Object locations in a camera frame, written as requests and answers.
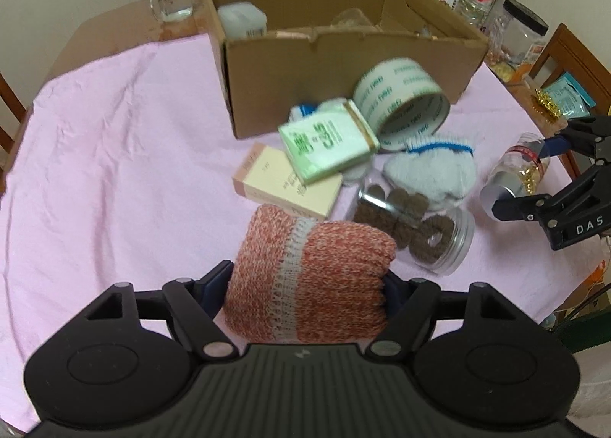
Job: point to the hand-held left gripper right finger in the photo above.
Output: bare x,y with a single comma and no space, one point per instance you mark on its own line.
392,292

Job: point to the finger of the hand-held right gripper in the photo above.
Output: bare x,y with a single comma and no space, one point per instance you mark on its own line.
582,135
520,208

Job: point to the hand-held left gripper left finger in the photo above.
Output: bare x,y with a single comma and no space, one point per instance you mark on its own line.
217,283

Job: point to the gold capsule bottle silver cap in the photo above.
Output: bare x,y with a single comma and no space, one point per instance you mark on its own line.
510,170

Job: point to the clear jar of brown discs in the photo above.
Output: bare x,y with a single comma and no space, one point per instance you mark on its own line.
410,223

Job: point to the orange knitted sock roll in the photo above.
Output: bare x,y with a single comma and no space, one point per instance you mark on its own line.
310,275

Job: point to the white sock with blue stripe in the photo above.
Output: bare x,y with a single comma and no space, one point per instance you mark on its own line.
429,170
305,111

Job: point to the pale pink carton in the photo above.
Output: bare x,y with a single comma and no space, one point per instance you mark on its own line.
277,180

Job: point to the green tissue pack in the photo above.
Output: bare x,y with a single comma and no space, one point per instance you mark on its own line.
324,147

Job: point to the green printed tape roll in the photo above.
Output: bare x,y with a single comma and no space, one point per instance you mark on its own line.
391,89

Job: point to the brown cardboard box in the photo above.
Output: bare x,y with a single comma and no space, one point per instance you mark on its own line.
286,75

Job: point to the clear plastic cup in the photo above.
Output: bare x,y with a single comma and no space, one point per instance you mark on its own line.
355,19

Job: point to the white translucent plastic container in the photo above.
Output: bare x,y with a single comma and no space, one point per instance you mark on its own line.
241,20

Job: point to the teal foil packet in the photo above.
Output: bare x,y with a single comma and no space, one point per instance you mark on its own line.
568,96

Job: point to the wooden chair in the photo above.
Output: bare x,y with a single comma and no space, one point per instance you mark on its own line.
568,51
9,108

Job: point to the large clear jar black lid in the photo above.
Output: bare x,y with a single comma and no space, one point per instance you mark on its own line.
518,37

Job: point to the pink table cloth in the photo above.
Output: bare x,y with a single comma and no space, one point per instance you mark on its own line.
119,156

